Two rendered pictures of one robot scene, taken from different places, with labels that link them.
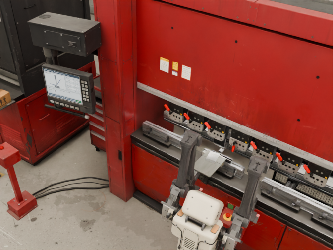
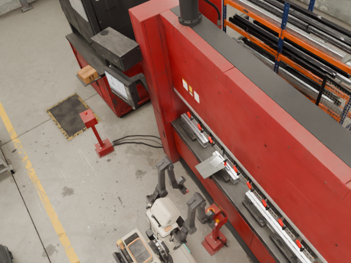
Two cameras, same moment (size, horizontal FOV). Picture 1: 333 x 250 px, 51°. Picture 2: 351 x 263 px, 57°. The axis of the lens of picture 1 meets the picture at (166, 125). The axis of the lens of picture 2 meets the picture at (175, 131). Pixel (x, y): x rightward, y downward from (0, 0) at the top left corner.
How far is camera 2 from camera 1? 1.51 m
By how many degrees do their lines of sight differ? 28
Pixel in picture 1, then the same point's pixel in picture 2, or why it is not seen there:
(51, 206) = (122, 153)
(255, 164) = (192, 200)
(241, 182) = (233, 188)
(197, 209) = (158, 213)
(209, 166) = (208, 170)
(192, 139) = (163, 166)
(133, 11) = (162, 39)
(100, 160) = not seen: hidden behind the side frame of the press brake
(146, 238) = (175, 196)
